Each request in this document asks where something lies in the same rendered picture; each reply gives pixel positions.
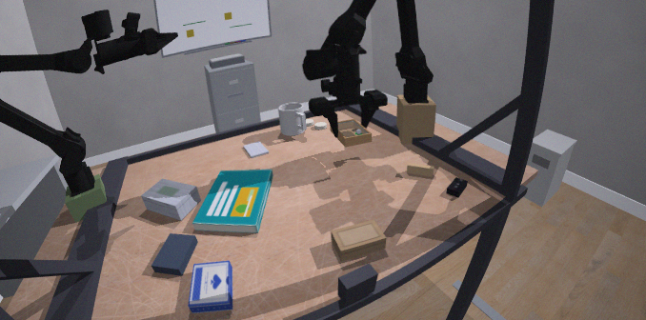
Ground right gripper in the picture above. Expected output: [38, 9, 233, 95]
[309, 73, 388, 138]

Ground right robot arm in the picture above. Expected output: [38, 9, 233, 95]
[302, 0, 434, 103]

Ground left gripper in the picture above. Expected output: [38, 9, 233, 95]
[115, 28, 178, 61]

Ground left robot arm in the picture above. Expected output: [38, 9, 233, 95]
[0, 10, 140, 197]

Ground grey mug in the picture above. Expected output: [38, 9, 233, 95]
[278, 103, 307, 136]

